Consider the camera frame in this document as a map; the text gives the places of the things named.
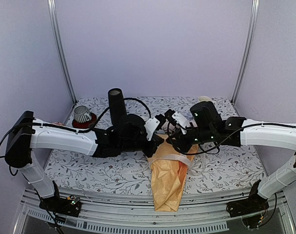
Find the aluminium frame post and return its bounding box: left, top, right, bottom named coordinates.
left=231, top=0, right=260, bottom=105
left=47, top=0, right=77, bottom=104

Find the red round coaster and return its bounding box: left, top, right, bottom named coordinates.
left=72, top=113, right=97, bottom=129

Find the right aluminium frame post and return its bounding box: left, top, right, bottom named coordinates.
left=231, top=0, right=260, bottom=105

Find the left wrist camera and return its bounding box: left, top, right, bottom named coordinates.
left=144, top=114, right=166, bottom=141

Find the white ceramic mug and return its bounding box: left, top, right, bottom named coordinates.
left=198, top=96, right=213, bottom=102

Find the left aluminium frame post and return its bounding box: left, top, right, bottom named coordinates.
left=47, top=0, right=77, bottom=104

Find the tall black vase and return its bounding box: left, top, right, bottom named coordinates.
left=108, top=88, right=127, bottom=126

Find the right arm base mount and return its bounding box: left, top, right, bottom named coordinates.
left=226, top=180, right=269, bottom=217

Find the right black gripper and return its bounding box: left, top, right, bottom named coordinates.
left=166, top=126, right=216, bottom=153

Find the white printed ribbon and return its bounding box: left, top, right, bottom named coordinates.
left=124, top=142, right=206, bottom=176

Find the striped ceramic cup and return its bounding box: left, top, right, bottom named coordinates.
left=74, top=105, right=92, bottom=123

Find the aluminium front rail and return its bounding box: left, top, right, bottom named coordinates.
left=18, top=187, right=287, bottom=232

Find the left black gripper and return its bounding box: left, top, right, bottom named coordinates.
left=120, top=134, right=164, bottom=158

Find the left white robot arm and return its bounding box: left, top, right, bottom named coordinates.
left=5, top=111, right=164, bottom=212

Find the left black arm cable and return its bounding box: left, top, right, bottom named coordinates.
left=0, top=97, right=152, bottom=176

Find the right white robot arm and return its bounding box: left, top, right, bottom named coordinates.
left=168, top=101, right=296, bottom=213

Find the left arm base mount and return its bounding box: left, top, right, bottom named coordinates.
left=39, top=181, right=82, bottom=217

